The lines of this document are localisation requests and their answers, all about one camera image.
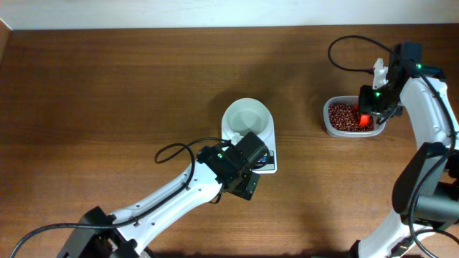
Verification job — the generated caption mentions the red measuring scoop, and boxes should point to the red measuring scoop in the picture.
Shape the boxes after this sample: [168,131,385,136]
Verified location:
[354,106,371,128]

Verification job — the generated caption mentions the clear plastic container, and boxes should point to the clear plastic container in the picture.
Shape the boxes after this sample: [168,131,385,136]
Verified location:
[323,96,386,138]

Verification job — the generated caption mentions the red adzuki beans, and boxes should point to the red adzuki beans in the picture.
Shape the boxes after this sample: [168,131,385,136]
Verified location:
[328,103,374,132]

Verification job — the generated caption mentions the grey round bowl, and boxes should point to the grey round bowl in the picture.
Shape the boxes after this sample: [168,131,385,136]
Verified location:
[222,98,270,136]

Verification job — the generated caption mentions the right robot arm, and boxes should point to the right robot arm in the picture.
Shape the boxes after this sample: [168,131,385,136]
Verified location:
[349,42,458,258]

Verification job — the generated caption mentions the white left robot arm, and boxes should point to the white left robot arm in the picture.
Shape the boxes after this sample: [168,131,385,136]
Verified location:
[58,133,271,257]

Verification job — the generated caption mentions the white digital kitchen scale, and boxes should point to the white digital kitchen scale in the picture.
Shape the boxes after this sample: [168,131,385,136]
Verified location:
[222,114,278,174]

